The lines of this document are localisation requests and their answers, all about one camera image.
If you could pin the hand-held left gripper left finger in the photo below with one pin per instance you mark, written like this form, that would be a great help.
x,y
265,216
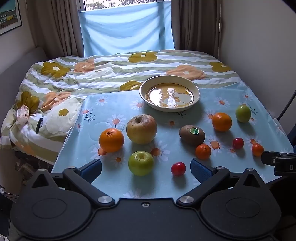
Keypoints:
x,y
92,168

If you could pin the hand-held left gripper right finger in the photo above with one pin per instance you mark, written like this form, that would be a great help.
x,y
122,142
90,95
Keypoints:
x,y
200,168

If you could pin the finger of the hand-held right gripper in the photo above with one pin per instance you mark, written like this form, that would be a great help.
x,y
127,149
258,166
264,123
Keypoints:
x,y
268,158

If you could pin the small orange mandarin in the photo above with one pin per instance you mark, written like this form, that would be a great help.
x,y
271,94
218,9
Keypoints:
x,y
257,149

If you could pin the dark orange mandarin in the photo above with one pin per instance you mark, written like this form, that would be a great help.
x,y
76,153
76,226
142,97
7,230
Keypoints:
x,y
203,151

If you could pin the red cherry tomato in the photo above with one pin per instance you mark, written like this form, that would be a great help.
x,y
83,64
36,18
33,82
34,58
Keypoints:
x,y
178,168
238,143

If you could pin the brown kiwi with green sticker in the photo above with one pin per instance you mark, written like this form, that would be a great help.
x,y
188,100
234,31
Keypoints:
x,y
192,135

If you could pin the large orange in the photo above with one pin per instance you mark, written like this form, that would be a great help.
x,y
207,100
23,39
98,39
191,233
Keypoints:
x,y
111,140

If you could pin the large green apple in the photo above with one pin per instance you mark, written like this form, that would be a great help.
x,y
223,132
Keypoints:
x,y
141,163

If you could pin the cream ceramic bowl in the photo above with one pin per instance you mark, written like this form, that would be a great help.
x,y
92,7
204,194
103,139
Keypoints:
x,y
170,95

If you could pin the light blue daisy tablecloth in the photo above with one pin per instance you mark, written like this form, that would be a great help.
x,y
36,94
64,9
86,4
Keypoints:
x,y
166,153

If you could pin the small green apple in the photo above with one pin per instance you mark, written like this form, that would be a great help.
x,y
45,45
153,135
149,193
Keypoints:
x,y
243,113

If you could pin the medium orange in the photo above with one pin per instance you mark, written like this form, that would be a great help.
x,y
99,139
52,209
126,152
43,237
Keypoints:
x,y
222,121

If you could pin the yellow wrinkled apple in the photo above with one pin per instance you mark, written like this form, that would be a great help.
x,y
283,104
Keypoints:
x,y
141,129

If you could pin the striped floral blanket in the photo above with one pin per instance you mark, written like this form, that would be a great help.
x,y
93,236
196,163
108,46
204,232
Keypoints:
x,y
104,69

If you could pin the grey bed headboard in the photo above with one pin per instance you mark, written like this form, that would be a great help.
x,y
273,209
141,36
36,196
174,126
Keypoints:
x,y
20,62

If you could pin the light blue window cloth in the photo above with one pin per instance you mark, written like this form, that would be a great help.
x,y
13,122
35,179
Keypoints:
x,y
126,30

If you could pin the brown curtain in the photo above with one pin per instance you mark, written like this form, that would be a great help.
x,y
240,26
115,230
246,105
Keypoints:
x,y
196,25
57,25

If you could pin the window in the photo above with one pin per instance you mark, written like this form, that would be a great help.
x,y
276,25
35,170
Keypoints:
x,y
124,3

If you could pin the wall poster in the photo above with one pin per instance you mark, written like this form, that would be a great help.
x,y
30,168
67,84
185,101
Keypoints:
x,y
9,16

